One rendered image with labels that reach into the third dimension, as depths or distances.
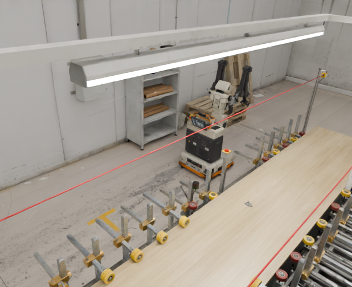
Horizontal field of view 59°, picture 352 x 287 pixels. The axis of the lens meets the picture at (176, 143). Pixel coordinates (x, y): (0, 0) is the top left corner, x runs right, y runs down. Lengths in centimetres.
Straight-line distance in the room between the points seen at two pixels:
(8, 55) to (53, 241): 302
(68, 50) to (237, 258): 185
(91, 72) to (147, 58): 29
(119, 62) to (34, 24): 318
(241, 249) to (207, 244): 26
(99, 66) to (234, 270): 169
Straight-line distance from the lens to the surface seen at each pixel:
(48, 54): 118
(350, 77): 998
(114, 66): 131
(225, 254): 247
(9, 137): 465
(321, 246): 270
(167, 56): 151
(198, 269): 234
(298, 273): 229
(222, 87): 462
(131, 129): 550
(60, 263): 218
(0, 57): 112
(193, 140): 468
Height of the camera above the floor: 269
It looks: 28 degrees down
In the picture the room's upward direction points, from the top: 3 degrees clockwise
